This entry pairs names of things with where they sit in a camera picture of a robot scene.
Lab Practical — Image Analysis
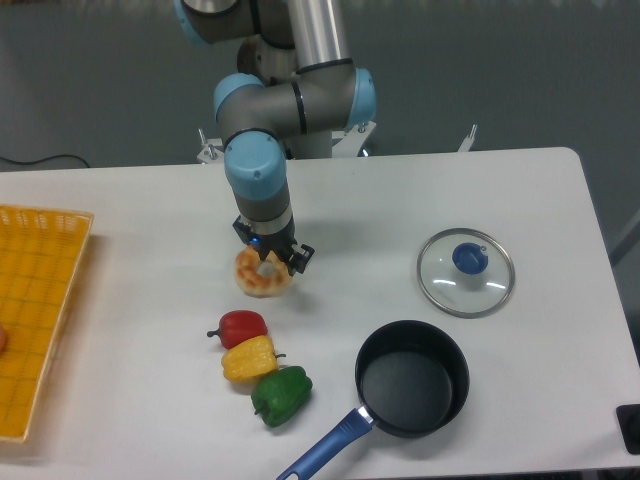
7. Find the black cable on floor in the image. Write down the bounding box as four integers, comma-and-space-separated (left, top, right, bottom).
0, 153, 92, 168

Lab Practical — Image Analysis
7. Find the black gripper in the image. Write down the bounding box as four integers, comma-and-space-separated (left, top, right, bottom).
232, 216, 315, 277

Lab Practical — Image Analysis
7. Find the black device at table edge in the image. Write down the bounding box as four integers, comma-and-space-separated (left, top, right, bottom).
616, 404, 640, 455

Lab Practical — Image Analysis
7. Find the red bell pepper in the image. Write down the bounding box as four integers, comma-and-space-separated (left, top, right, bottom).
207, 310, 268, 350

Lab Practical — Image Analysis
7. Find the yellow woven basket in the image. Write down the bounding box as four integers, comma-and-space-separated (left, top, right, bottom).
1, 204, 94, 443

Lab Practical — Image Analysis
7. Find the glass lid blue knob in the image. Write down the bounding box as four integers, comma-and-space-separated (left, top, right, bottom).
416, 228, 516, 319

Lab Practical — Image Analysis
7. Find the yellow bell pepper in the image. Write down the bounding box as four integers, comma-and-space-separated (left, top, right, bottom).
221, 335, 282, 383

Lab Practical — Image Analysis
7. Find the glazed twisted donut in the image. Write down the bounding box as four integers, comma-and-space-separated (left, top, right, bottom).
234, 246, 292, 297

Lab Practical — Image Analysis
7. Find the green bell pepper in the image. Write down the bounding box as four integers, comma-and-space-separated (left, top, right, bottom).
251, 366, 313, 428

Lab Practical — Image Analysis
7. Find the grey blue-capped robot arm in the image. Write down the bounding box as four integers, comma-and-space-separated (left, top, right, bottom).
174, 1, 376, 275

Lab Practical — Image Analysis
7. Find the black saucepan blue handle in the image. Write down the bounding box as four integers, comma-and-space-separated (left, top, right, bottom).
279, 320, 470, 479

